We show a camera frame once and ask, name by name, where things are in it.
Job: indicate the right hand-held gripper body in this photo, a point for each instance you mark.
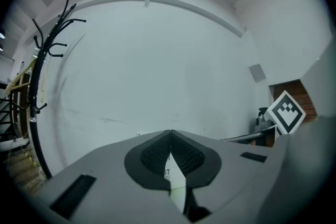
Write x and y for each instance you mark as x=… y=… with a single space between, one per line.
x=286 y=111

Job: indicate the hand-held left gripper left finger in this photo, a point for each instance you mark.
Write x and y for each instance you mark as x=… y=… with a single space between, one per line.
x=113 y=165

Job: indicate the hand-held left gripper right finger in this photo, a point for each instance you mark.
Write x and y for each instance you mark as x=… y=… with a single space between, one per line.
x=231 y=173

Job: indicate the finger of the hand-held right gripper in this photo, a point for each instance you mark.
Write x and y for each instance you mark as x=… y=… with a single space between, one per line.
x=252 y=135

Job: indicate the black coat rack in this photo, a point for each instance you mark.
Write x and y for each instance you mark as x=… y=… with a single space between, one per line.
x=35 y=91

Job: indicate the wooden stair railing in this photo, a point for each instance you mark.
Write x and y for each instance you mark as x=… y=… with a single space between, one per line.
x=18 y=81

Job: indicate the round ceiling lamp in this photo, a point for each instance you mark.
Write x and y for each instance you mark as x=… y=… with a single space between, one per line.
x=2 y=33

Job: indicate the grey wall panel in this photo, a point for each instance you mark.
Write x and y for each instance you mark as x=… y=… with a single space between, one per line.
x=257 y=73

